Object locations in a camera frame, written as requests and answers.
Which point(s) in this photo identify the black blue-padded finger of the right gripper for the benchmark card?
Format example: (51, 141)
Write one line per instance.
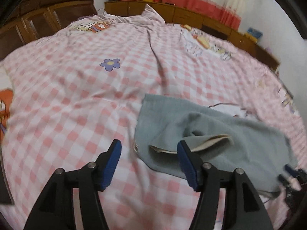
(298, 174)

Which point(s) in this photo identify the black smartphone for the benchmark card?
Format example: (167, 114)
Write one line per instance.
(5, 194)

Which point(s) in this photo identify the dark wooden wardrobe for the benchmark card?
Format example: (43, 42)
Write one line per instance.
(34, 19)

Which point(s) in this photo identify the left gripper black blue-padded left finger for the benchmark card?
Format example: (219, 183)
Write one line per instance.
(53, 208)

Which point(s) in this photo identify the pink checkered cartoon bedsheet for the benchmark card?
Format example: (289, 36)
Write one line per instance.
(74, 92)

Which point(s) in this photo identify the blue book on cabinet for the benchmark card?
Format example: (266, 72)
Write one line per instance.
(253, 34)

